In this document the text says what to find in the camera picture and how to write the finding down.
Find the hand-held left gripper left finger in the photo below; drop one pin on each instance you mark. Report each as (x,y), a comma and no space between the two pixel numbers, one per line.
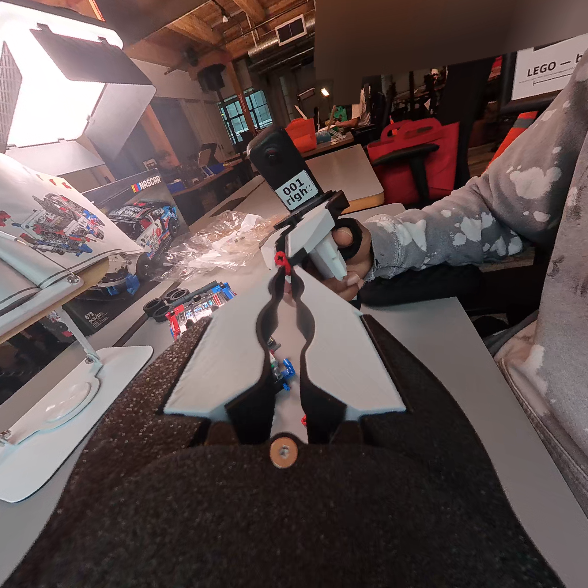
(220,363)

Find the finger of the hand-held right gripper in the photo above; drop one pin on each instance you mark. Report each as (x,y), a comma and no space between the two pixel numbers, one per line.
(275,246)
(307,232)

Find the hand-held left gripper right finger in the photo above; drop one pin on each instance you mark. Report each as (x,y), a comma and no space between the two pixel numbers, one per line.
(353,363)

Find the red brick connector piece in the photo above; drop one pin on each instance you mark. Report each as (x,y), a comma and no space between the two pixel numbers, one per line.
(281,261)

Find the toy brick race car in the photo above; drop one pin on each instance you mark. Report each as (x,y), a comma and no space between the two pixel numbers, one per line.
(202,303)

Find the person's right forearm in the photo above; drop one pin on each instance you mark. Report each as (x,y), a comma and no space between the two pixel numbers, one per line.
(436,234)

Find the grey desk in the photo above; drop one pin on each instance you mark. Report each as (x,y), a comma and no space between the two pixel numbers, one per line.
(436,344)

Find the person's right hand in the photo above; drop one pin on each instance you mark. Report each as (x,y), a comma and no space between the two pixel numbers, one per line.
(360,271)

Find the orange plastic bin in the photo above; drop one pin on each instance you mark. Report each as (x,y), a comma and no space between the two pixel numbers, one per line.
(301,131)

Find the clear plastic bags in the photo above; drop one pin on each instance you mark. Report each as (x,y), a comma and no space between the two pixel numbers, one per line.
(220,248)

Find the grey table with wooden edge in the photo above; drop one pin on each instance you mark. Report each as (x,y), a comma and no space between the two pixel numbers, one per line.
(340,174)

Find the white book stand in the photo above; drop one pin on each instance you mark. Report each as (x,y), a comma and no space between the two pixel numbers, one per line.
(115,363)

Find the red plastic object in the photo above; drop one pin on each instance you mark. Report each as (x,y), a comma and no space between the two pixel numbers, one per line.
(413,170)

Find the black chair armrest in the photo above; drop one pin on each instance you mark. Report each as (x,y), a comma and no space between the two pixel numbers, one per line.
(404,154)

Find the toy car set box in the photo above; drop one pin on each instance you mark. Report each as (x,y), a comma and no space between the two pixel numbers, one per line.
(151,220)

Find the studio light panel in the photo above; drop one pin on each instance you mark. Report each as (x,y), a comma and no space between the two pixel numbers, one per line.
(69,101)

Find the building instruction booklet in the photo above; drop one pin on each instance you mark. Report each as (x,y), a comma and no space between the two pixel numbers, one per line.
(46,220)

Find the person's grey patterned sweatshirt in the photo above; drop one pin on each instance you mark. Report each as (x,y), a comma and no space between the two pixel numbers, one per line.
(565,275)

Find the orange traffic cone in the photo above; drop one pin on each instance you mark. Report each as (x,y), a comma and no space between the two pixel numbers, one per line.
(514,133)

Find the black white marker sign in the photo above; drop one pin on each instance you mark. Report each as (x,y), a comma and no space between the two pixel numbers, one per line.
(546,73)

